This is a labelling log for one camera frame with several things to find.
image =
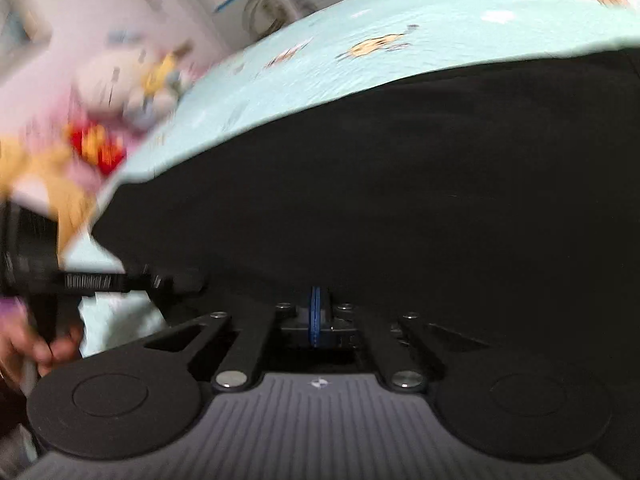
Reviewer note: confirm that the yellow plush bear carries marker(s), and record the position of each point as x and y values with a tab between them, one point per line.
39	182

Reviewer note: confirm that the light green quilted bedspread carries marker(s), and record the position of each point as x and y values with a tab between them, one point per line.
355	46

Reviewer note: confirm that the person's left hand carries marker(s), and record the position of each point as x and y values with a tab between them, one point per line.
20	343

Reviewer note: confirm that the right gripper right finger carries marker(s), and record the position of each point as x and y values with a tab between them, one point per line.
335	320

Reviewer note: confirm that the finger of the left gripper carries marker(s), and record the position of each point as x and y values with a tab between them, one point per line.
170	286

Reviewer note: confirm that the red plush toy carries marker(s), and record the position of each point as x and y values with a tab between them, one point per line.
95	146

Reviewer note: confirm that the white blue plush toy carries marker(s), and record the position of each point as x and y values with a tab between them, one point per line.
133	83

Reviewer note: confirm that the black trousers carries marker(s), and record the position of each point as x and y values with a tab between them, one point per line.
501	200

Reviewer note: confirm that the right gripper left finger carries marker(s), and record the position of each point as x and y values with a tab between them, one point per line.
301	319

